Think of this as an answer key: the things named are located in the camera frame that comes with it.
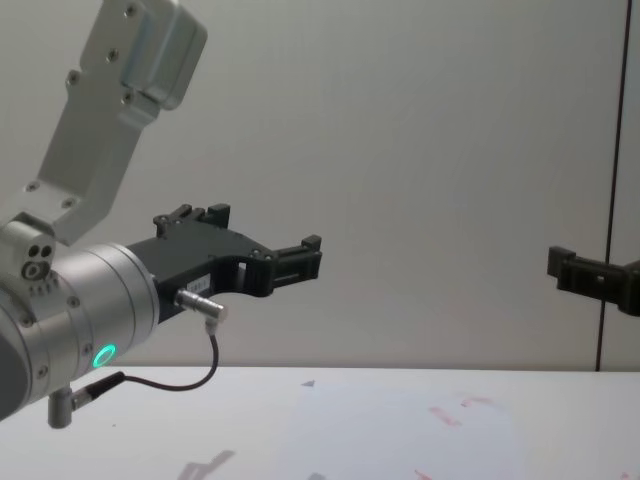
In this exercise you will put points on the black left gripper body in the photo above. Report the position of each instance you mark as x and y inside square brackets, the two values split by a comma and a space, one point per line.
[200, 257]

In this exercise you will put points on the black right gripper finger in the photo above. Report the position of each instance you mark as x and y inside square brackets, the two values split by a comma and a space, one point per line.
[580, 275]

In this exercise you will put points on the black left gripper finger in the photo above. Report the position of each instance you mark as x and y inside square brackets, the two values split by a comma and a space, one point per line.
[295, 262]
[192, 215]

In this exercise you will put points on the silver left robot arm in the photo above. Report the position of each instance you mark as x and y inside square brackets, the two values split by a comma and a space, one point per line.
[95, 295]

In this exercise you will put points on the white paper sheet red marks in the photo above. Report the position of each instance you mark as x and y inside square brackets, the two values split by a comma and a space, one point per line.
[400, 440]

